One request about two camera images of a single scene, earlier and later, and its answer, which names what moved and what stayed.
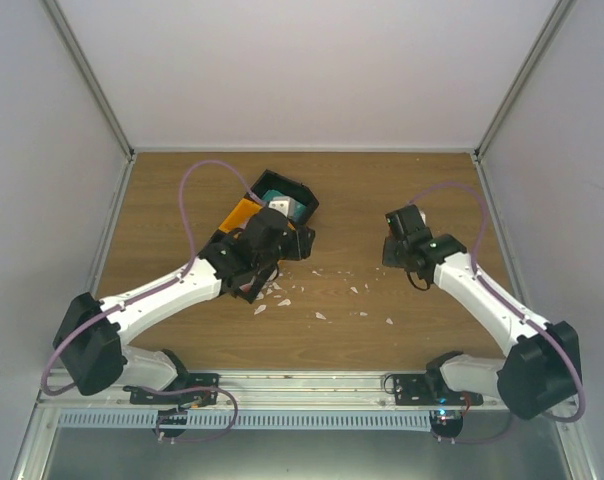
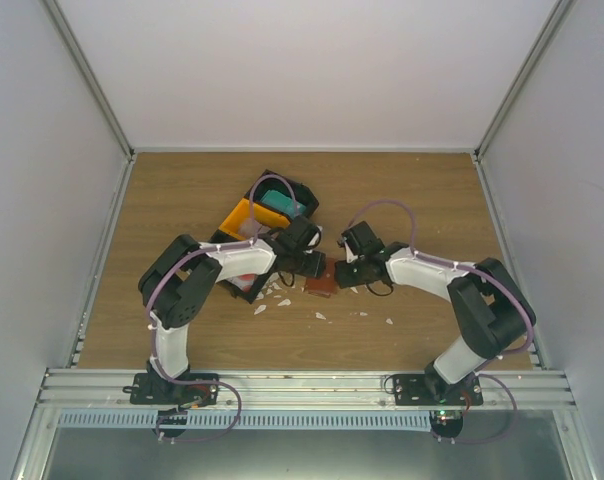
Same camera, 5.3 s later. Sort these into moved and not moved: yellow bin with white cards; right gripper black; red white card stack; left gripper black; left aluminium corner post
Moved: left gripper black; right gripper black
Not moved: left aluminium corner post; yellow bin with white cards; red white card stack
